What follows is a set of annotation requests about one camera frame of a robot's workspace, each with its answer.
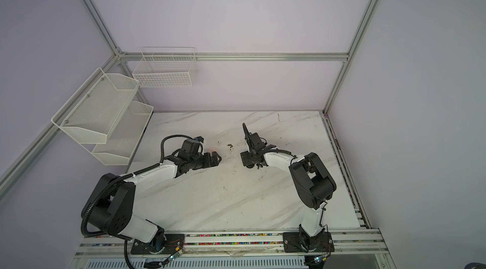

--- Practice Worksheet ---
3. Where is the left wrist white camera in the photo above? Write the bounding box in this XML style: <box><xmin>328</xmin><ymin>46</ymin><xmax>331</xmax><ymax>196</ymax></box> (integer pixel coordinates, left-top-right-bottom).
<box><xmin>192</xmin><ymin>136</ymin><xmax>205</xmax><ymax>154</ymax></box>

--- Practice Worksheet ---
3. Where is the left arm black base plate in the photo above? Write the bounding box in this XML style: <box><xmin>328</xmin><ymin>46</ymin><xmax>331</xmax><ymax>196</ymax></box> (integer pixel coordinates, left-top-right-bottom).
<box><xmin>130</xmin><ymin>234</ymin><xmax>186</xmax><ymax>255</ymax></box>

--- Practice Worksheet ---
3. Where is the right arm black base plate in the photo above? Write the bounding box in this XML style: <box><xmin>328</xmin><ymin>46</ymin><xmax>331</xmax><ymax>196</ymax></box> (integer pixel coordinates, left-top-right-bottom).
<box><xmin>282</xmin><ymin>231</ymin><xmax>335</xmax><ymax>253</ymax></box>

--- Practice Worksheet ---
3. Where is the aluminium front rail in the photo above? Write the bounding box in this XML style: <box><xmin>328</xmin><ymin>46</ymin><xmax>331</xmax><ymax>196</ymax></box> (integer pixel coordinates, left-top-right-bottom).
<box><xmin>71</xmin><ymin>228</ymin><xmax>390</xmax><ymax>259</ymax></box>

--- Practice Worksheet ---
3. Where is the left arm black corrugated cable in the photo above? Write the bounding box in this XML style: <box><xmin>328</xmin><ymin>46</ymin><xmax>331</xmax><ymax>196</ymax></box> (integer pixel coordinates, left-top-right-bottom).
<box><xmin>80</xmin><ymin>134</ymin><xmax>192</xmax><ymax>269</ymax></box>

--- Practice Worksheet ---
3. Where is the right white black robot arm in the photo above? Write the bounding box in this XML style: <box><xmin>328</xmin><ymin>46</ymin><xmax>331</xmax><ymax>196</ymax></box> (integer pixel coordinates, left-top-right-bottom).
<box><xmin>240</xmin><ymin>123</ymin><xmax>337</xmax><ymax>239</ymax></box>

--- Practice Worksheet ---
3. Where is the white wire basket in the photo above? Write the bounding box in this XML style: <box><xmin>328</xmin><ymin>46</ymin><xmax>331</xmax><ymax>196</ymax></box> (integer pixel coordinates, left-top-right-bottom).
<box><xmin>132</xmin><ymin>47</ymin><xmax>198</xmax><ymax>88</ymax></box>

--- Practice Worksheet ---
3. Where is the lower white mesh shelf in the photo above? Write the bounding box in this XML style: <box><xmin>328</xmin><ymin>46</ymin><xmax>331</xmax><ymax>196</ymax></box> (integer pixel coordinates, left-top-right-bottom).
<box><xmin>91</xmin><ymin>101</ymin><xmax>153</xmax><ymax>166</ymax></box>

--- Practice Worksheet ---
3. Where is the upper white mesh shelf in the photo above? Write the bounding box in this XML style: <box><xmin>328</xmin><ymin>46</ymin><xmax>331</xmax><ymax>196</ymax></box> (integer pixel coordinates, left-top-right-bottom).
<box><xmin>51</xmin><ymin>68</ymin><xmax>140</xmax><ymax>144</ymax></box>

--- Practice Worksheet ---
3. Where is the white mesh shelf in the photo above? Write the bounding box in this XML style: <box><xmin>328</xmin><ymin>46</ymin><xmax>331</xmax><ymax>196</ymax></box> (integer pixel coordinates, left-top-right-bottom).
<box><xmin>91</xmin><ymin>101</ymin><xmax>153</xmax><ymax>166</ymax></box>
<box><xmin>51</xmin><ymin>68</ymin><xmax>140</xmax><ymax>144</ymax></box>

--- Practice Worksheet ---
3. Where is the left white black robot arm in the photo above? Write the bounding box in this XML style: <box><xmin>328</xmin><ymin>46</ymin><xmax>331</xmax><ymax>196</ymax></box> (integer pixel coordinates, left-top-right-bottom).
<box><xmin>80</xmin><ymin>134</ymin><xmax>222</xmax><ymax>250</ymax></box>

